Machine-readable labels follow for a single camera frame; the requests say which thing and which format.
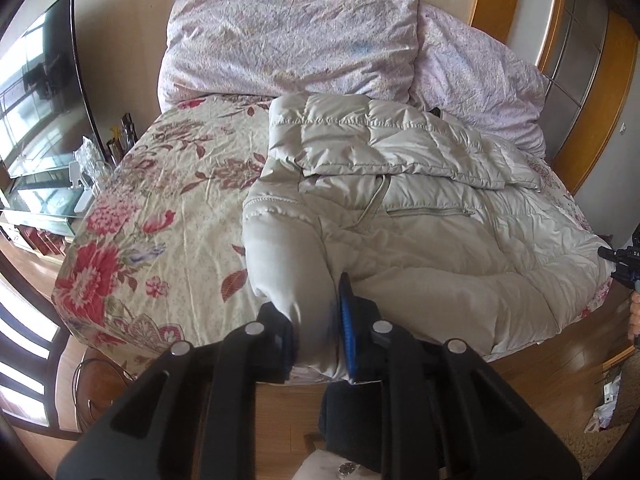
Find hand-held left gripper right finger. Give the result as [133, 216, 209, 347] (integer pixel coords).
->
[337, 272, 583, 480]

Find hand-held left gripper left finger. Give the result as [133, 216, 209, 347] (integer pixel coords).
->
[55, 302, 301, 480]

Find beige down jacket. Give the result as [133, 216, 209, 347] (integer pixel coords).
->
[241, 92, 614, 382]

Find person's right hand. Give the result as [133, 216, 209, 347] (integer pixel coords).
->
[628, 290, 640, 347]

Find dark cloth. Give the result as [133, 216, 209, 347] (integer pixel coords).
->
[319, 384, 397, 462]

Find crumpled white paper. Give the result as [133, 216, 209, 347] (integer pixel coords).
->
[584, 367, 627, 435]

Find floral bed sheet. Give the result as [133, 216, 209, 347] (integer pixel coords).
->
[50, 92, 617, 373]

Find crumpled lilac pillow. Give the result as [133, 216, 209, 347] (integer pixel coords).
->
[410, 4, 552, 157]

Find group of dark bottles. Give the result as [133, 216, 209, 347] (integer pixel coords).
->
[106, 112, 139, 167]

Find dark wooden chair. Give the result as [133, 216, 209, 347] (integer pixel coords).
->
[0, 249, 77, 432]

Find clear plastic bag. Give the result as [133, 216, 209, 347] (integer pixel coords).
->
[72, 136, 114, 187]

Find glass television stand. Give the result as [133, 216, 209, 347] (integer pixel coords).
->
[0, 174, 97, 261]

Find large lilac pillow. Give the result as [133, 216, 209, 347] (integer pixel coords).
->
[157, 0, 422, 112]

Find flat screen television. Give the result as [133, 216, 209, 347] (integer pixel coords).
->
[0, 0, 109, 182]

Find wooden door frame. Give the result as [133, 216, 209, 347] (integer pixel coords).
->
[469, 0, 640, 197]

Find black floor cable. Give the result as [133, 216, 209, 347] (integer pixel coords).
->
[70, 350, 137, 413]

